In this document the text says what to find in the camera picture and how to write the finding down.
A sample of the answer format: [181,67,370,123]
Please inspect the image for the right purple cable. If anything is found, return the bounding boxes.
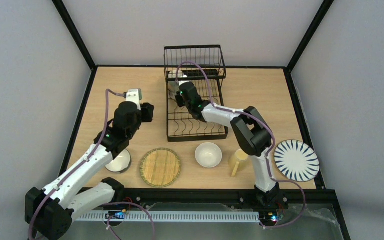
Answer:
[175,61,307,230]

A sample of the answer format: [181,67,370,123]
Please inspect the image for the blue striped white plate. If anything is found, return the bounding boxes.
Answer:
[273,139,320,183]

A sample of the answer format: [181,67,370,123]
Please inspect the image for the white ceramic bowl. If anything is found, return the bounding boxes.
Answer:
[194,142,223,168]

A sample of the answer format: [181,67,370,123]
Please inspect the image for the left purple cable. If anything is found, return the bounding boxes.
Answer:
[28,88,156,240]

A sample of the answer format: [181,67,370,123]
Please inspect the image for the black wire dish rack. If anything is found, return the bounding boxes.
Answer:
[163,44,229,142]

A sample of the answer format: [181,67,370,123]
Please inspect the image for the white bowl dark rim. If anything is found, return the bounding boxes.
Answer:
[105,149,132,173]

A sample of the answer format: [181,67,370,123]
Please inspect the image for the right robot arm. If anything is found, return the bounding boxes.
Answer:
[175,81,280,198]

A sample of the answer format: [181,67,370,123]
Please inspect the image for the yellow mug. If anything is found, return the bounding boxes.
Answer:
[228,149,249,177]

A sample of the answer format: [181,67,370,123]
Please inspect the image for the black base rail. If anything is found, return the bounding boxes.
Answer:
[113,188,338,210]

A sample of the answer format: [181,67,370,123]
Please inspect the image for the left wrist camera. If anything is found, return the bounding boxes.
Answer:
[125,88,143,104]

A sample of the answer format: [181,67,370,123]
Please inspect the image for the white slotted cable duct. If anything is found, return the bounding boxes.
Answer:
[77,210,260,223]

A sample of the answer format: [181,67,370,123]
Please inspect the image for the round bamboo tray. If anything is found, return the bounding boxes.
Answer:
[139,147,182,188]

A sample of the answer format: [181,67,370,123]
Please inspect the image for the circuit board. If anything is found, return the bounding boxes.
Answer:
[259,212,285,224]
[105,209,129,221]

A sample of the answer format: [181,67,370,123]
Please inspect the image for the clear glass cup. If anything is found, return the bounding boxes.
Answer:
[167,79,189,100]

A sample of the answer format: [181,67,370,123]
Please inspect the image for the right circuit board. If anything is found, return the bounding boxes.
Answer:
[259,212,285,224]

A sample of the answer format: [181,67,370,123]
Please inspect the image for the left circuit board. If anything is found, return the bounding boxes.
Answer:
[105,209,129,221]

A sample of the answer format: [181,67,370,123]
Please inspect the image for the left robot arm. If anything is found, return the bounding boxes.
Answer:
[25,101,155,240]

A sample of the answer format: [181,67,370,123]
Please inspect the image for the purple cable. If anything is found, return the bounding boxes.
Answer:
[28,88,156,240]
[175,61,307,230]

